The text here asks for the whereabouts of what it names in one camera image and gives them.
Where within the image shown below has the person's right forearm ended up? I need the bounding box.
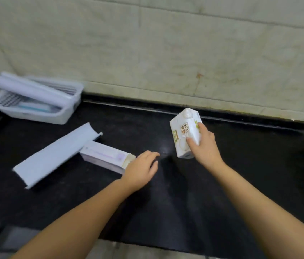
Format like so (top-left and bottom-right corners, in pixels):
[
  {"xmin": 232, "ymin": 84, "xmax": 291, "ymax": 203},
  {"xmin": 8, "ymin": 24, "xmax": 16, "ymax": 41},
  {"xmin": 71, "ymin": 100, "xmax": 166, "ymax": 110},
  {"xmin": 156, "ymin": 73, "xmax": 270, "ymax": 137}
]
[{"xmin": 203, "ymin": 159, "xmax": 304, "ymax": 259}]

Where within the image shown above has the white paper roll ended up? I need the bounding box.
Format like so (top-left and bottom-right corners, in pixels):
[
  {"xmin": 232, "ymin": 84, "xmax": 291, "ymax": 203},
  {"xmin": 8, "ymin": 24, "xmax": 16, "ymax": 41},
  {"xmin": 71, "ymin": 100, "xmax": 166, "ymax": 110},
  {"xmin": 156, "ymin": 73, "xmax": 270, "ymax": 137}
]
[{"xmin": 0, "ymin": 72, "xmax": 74, "ymax": 108}]

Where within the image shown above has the person's right hand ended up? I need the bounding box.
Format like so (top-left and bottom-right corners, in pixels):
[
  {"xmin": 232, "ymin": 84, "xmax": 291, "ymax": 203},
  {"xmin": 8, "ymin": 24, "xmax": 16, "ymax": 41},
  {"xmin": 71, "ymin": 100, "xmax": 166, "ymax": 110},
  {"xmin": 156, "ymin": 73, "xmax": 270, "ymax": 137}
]
[{"xmin": 186, "ymin": 122, "xmax": 224, "ymax": 169}]

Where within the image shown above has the white drink carton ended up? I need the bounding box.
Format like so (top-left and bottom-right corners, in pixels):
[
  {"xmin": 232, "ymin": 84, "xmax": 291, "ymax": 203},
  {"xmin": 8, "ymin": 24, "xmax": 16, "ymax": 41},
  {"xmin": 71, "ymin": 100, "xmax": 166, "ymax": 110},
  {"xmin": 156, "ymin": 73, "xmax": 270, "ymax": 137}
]
[{"xmin": 169, "ymin": 108, "xmax": 203, "ymax": 160}]

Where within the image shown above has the metal grid grater blade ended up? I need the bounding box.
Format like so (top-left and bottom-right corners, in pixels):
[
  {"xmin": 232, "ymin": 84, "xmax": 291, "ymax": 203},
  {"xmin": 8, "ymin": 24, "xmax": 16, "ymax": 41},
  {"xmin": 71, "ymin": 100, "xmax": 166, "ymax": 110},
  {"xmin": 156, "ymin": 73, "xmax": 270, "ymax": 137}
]
[{"xmin": 0, "ymin": 92, "xmax": 23, "ymax": 107}]

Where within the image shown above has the white plastic tray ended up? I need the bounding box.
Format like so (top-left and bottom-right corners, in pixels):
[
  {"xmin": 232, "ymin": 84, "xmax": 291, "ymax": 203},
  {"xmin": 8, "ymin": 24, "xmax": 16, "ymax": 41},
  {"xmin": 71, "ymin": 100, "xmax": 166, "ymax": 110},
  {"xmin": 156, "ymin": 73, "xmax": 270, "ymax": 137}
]
[{"xmin": 0, "ymin": 75, "xmax": 84, "ymax": 125}]

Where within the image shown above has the person's left hand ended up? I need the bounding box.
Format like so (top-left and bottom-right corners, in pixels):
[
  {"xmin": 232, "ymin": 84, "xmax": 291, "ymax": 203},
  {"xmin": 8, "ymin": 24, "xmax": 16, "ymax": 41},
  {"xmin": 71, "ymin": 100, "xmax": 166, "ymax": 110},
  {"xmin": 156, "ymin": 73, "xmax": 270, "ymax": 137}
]
[{"xmin": 121, "ymin": 150, "xmax": 161, "ymax": 192}]

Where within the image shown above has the light blue plastic tool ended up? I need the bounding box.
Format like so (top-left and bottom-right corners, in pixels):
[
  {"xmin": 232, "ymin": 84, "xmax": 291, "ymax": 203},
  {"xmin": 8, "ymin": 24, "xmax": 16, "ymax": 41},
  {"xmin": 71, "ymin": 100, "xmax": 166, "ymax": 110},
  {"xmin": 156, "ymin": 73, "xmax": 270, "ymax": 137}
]
[{"xmin": 18, "ymin": 102, "xmax": 61, "ymax": 114}]

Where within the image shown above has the white cardboard box sleeve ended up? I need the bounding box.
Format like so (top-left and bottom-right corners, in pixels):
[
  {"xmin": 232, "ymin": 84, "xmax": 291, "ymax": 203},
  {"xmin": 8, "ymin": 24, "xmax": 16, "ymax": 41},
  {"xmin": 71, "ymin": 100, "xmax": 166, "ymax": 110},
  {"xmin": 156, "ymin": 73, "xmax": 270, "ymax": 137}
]
[{"xmin": 12, "ymin": 122, "xmax": 103, "ymax": 190}]

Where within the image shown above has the metal striped slicer blade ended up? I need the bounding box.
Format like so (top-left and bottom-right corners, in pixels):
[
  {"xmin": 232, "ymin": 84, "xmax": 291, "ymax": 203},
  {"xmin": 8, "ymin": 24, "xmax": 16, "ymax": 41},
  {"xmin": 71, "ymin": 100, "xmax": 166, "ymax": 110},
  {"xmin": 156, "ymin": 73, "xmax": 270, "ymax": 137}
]
[{"xmin": 33, "ymin": 80, "xmax": 77, "ymax": 96}]

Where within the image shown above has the person's left forearm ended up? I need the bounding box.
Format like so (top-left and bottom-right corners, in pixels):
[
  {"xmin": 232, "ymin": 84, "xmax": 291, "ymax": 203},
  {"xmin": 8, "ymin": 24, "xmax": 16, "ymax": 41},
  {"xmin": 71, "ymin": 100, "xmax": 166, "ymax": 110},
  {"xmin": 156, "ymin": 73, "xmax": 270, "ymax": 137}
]
[{"xmin": 10, "ymin": 180, "xmax": 141, "ymax": 259}]

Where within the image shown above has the long white cardboard box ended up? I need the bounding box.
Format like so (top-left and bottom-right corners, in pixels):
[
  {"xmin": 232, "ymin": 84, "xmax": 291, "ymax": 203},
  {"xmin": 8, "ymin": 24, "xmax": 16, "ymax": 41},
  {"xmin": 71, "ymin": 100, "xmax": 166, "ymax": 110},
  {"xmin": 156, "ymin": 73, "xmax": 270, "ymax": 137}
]
[{"xmin": 79, "ymin": 141, "xmax": 136, "ymax": 175}]

